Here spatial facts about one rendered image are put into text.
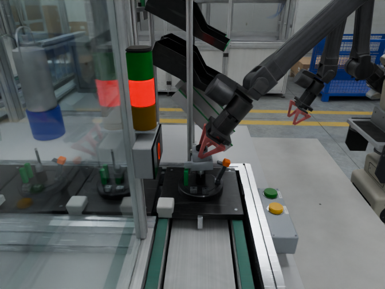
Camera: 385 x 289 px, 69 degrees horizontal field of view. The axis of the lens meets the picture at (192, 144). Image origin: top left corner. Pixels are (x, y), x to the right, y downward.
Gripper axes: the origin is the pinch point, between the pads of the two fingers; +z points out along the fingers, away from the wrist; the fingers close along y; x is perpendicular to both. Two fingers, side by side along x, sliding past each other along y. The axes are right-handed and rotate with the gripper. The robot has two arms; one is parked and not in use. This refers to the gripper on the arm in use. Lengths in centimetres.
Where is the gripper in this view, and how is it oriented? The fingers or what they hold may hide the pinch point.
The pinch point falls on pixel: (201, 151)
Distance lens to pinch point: 81.8
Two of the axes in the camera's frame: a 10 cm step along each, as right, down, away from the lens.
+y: -0.1, 4.7, -8.8
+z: -5.9, 7.1, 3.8
